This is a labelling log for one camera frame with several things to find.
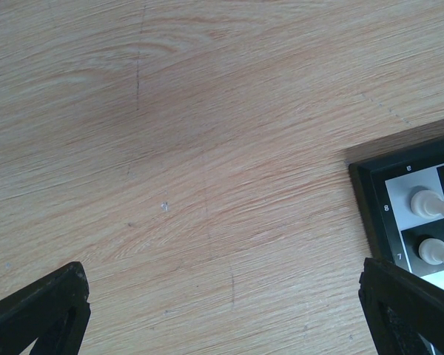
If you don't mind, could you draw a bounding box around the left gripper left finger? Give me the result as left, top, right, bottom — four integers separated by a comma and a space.
0, 261, 91, 354

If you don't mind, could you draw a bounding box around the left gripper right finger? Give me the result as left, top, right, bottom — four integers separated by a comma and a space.
358, 258, 444, 354

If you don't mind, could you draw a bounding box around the white corner pawn piece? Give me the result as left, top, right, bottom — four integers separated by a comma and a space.
419, 238, 444, 266

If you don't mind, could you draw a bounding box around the white rook piece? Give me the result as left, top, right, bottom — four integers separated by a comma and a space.
410, 190, 444, 219

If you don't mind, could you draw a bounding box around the black white chessboard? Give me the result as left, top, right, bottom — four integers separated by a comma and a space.
349, 138, 444, 290

